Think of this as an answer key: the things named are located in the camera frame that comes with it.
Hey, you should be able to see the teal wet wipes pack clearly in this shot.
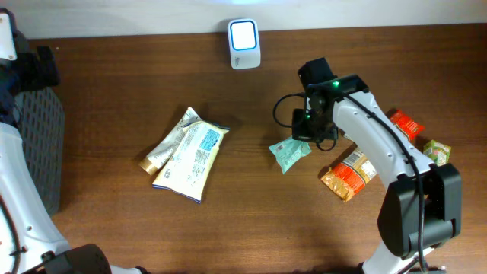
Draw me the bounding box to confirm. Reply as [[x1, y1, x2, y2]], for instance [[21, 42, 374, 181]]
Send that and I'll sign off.
[[269, 137, 311, 174]]

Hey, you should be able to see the orange spaghetti package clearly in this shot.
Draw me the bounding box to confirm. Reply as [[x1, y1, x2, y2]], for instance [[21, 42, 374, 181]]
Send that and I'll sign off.
[[320, 109, 425, 202]]

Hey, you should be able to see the green yellow snack packet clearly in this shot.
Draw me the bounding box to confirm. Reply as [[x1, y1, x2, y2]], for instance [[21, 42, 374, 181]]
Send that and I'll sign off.
[[423, 140, 451, 166]]

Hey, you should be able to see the white blue snack bag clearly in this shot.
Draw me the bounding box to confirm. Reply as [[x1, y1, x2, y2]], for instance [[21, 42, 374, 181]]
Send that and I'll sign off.
[[152, 120, 229, 203]]

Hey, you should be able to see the white gold cream tube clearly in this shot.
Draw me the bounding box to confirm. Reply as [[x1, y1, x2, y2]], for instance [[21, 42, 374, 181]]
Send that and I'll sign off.
[[139, 107, 201, 175]]

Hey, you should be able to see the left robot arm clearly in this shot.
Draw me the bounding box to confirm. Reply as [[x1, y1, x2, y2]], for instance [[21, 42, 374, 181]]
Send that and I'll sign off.
[[1, 8, 146, 274]]

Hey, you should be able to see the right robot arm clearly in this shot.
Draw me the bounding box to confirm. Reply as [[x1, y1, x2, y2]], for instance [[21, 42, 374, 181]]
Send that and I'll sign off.
[[291, 58, 462, 273]]

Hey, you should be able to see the white barcode scanner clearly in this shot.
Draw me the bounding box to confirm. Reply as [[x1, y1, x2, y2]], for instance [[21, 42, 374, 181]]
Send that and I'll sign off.
[[227, 18, 261, 70]]

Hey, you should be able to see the grey plastic mesh basket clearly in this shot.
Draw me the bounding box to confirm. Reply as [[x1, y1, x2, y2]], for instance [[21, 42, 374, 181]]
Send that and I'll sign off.
[[14, 88, 65, 216]]

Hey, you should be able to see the right black camera cable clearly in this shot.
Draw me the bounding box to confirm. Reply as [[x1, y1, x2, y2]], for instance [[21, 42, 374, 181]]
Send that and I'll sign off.
[[272, 92, 307, 129]]

